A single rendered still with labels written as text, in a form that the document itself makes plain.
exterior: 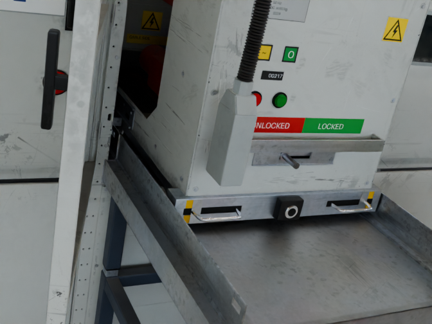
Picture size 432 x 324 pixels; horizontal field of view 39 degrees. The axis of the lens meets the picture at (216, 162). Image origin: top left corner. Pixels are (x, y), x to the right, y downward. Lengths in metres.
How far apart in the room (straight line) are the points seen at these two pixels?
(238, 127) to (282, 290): 0.32
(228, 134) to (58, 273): 0.38
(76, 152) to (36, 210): 0.70
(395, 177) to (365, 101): 0.71
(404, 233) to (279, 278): 0.40
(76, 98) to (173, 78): 0.51
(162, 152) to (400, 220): 0.58
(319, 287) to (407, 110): 0.89
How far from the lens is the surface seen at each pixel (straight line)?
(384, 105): 1.41
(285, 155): 1.29
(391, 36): 1.36
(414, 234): 1.46
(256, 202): 1.31
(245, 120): 1.08
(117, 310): 1.57
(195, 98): 1.19
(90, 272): 1.70
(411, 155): 2.05
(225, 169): 1.11
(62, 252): 0.92
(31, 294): 1.68
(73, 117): 0.83
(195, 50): 1.20
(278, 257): 1.26
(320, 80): 1.28
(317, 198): 1.40
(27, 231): 1.56
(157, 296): 1.83
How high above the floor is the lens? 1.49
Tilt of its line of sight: 23 degrees down
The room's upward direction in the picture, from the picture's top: 12 degrees clockwise
